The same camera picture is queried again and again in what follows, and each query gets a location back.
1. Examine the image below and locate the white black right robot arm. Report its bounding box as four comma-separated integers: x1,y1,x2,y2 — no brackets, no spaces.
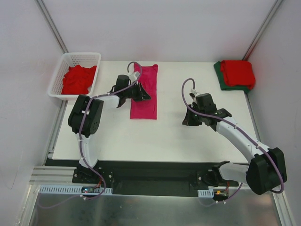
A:
182,90,287,195

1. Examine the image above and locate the right white slotted cable duct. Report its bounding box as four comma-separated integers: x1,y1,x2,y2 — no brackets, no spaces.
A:
198,189,214,198

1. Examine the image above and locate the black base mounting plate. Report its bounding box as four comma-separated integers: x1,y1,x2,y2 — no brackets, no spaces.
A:
71,160,238,196

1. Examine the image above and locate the white slotted cable duct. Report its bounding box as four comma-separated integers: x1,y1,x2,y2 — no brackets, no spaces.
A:
40,185,113,195
198,189,214,198

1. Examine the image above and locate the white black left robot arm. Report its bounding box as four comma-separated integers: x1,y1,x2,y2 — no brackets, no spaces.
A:
68,72,151,183

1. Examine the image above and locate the folded red t shirt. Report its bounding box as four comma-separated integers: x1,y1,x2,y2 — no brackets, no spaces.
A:
221,60,255,89

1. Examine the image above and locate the left white slotted cable duct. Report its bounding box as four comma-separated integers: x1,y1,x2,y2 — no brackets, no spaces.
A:
40,185,113,195

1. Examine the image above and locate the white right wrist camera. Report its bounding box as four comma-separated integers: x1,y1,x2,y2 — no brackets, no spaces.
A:
190,89,200,98

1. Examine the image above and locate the folded green t shirt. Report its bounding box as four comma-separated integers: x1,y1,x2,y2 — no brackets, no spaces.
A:
214,61,251,94

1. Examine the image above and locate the pink t shirt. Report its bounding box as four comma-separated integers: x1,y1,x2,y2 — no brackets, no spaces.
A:
130,64,158,120

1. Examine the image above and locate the white plastic laundry basket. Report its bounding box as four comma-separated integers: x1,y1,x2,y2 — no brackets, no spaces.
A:
48,52,102,101

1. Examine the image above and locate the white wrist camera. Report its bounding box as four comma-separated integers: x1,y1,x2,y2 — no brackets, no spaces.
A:
190,89,200,98
128,71,140,82

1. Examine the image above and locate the aluminium frame rail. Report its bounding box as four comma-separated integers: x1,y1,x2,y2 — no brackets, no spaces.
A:
29,166,75,185

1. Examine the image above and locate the crumpled red t shirt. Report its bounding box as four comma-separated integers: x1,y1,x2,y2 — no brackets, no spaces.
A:
61,65,96,95

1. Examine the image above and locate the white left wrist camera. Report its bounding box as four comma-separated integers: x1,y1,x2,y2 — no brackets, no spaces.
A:
128,71,140,82

